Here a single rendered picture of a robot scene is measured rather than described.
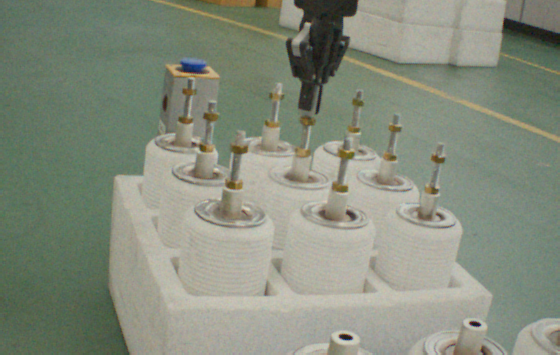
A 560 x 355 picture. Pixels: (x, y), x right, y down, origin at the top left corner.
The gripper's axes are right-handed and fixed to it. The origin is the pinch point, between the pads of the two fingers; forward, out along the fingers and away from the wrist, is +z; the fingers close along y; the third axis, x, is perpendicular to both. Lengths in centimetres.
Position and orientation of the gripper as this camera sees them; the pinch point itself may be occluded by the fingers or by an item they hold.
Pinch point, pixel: (310, 98)
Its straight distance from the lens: 99.8
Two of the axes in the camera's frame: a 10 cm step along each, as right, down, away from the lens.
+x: 8.7, 2.7, -4.2
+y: -4.8, 2.0, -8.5
